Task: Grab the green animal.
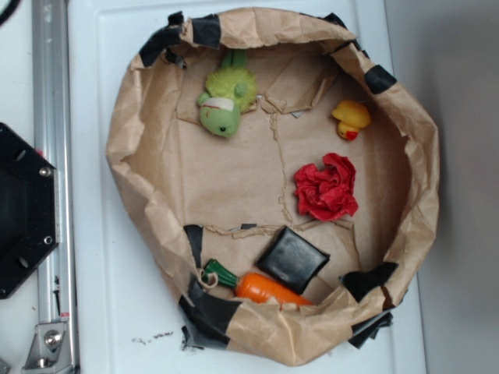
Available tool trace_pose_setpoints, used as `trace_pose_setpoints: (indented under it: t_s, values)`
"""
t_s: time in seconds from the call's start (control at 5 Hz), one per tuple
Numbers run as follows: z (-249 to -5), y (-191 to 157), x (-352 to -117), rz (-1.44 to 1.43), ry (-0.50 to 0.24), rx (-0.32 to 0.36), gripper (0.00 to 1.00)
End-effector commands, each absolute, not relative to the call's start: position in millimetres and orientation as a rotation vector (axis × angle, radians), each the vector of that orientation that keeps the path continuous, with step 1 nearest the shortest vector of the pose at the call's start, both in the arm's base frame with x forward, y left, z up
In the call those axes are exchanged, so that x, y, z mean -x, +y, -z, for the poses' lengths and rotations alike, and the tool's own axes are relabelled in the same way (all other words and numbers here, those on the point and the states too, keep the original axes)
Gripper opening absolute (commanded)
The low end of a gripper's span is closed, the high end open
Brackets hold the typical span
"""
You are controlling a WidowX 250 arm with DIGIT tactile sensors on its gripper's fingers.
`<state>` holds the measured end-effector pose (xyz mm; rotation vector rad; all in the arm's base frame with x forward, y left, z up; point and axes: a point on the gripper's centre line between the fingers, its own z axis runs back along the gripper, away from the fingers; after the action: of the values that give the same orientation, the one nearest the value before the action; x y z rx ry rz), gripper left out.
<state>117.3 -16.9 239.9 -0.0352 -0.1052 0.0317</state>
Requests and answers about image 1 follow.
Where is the brown paper bag bin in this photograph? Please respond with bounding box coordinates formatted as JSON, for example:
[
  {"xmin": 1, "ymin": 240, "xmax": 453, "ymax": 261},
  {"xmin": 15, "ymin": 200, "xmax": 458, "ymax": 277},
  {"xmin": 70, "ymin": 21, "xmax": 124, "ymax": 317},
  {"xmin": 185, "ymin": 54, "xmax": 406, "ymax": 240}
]
[{"xmin": 106, "ymin": 8, "xmax": 440, "ymax": 366}]

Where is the red crumpled paper ball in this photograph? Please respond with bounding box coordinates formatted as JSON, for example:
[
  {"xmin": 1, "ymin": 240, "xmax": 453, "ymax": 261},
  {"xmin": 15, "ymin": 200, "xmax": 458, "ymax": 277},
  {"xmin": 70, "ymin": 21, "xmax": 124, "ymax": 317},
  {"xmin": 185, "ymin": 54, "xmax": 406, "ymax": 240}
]
[{"xmin": 293, "ymin": 153, "xmax": 359, "ymax": 221}]

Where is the black square pouch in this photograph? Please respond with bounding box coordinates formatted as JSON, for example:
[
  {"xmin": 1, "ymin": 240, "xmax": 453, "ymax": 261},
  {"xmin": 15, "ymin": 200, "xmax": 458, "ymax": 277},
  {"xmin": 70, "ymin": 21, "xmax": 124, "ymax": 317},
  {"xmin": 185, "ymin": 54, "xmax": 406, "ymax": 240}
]
[{"xmin": 256, "ymin": 227, "xmax": 330, "ymax": 295}]

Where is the green plush turtle toy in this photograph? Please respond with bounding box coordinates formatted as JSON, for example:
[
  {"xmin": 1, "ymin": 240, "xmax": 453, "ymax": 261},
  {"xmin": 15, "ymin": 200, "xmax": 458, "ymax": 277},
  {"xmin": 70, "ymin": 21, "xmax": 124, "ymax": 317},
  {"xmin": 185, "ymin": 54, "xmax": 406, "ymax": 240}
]
[{"xmin": 197, "ymin": 49, "xmax": 257, "ymax": 138}]

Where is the orange toy carrot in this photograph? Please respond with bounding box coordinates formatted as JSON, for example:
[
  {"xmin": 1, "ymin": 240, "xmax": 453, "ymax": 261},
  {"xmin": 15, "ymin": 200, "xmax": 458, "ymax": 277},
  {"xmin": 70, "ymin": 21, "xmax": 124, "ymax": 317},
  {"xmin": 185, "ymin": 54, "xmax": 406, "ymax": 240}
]
[{"xmin": 201, "ymin": 259, "xmax": 313, "ymax": 305}]

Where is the yellow rubber duck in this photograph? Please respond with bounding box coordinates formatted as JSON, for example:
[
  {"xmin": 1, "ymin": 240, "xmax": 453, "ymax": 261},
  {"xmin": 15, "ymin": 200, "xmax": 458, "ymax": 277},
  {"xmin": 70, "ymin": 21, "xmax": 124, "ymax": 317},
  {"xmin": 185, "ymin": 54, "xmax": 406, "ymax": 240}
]
[{"xmin": 331, "ymin": 100, "xmax": 372, "ymax": 141}]

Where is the white tray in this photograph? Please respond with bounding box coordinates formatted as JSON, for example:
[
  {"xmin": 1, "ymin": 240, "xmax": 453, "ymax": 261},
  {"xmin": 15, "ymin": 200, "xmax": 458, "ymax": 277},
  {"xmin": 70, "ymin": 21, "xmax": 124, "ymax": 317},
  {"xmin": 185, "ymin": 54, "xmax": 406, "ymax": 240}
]
[{"xmin": 67, "ymin": 1, "xmax": 426, "ymax": 373}]

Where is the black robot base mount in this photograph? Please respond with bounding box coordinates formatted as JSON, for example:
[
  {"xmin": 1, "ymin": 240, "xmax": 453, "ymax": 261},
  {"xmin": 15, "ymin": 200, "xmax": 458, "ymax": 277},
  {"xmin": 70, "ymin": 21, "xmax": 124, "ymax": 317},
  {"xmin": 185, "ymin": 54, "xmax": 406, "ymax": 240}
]
[{"xmin": 1, "ymin": 123, "xmax": 58, "ymax": 300}]

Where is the aluminium frame rail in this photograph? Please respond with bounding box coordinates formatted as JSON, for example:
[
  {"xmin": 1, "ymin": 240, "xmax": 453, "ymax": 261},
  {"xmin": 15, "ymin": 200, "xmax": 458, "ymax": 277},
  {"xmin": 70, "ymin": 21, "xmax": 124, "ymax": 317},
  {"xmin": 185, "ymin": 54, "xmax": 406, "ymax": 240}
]
[{"xmin": 32, "ymin": 1, "xmax": 80, "ymax": 373}]

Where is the metal corner bracket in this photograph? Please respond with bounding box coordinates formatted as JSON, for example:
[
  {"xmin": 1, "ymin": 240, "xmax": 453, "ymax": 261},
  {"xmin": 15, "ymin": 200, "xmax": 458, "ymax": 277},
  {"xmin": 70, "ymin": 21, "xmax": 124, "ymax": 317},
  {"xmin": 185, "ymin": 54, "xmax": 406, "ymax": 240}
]
[{"xmin": 22, "ymin": 322, "xmax": 71, "ymax": 373}]

